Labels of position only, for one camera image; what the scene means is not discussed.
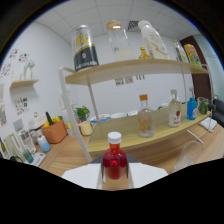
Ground small red liquid bottle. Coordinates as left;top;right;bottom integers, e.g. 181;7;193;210
102;131;128;180

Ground yellow drink can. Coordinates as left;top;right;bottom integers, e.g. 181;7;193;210
183;43;203;68

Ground cream cup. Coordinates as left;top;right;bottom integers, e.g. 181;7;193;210
79;120;94;137

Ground green cup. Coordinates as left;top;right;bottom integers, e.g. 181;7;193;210
22;149;34;164

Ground clear vodka bottle red label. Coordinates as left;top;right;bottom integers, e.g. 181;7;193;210
167;89;183;128

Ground white kitchen scale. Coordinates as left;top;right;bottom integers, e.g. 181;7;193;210
29;151;47;168

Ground white and blue bottle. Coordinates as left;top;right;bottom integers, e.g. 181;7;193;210
37;134;52;154

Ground patterned bowl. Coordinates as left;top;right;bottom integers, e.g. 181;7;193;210
89;113;111;125

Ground green potted plant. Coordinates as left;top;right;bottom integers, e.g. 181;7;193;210
75;105;91;123

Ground white bowl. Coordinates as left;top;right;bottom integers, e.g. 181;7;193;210
110;112;128;120

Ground small blue liquid bottle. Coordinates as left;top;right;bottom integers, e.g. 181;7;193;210
186;87;199;121

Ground white paper pad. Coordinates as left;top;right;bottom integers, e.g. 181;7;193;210
198;116;218;132

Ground glass jar with green leaves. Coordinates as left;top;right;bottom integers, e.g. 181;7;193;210
197;96;210;116

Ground black chair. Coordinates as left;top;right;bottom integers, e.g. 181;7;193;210
209;99;224;128

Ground brown door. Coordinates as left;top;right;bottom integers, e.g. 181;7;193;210
179;35;212;103

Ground small amber bottle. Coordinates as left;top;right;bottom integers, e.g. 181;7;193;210
138;46;151;60

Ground tall black and silver can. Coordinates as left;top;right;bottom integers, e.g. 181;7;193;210
71;24;100;73

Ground glass jar with cork lid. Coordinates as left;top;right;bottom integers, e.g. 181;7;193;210
105;20;134;62

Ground large white milk bottle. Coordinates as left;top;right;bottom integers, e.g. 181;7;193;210
137;19;170;61

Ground ceiling air vent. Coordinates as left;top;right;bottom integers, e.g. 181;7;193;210
127;20;141;32

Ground wall poster group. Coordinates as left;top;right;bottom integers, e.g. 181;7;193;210
114;75;146;87

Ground two-tier wooden rack white frame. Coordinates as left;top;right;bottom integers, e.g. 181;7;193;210
58;58;214;163

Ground wooden wall shelf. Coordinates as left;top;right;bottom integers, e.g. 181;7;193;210
9;78;40;90

